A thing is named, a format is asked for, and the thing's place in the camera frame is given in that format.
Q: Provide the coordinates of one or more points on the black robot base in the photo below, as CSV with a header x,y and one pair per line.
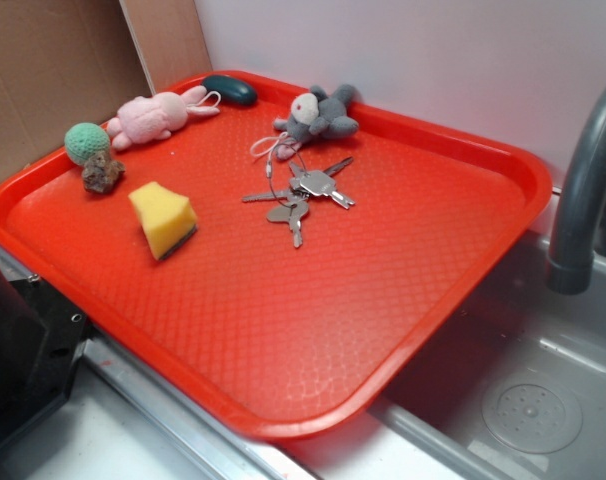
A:
x,y
42,336

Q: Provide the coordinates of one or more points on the brown rough rock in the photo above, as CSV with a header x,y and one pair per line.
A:
x,y
101,173

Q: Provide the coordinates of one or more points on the red plastic tray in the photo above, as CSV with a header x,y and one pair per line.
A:
x,y
278,342

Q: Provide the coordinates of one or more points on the silver key bunch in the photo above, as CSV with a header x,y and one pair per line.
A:
x,y
293,201

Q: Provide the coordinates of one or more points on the grey plush mouse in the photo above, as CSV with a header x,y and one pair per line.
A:
x,y
318,115

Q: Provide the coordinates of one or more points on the yellow sponge wedge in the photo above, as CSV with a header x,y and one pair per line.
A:
x,y
167,218

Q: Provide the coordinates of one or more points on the dark teal oval object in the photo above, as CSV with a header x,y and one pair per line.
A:
x,y
231,89

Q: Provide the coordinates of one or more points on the pink plush bunny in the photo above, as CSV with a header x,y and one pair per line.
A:
x,y
146,119

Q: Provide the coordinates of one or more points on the green crocheted ball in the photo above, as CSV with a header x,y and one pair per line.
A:
x,y
84,140

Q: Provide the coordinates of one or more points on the grey toy sink basin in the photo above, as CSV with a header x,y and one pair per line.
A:
x,y
513,384

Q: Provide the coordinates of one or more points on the grey toy faucet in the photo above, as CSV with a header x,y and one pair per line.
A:
x,y
579,230

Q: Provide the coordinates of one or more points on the brown cardboard panel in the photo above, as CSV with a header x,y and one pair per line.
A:
x,y
63,62

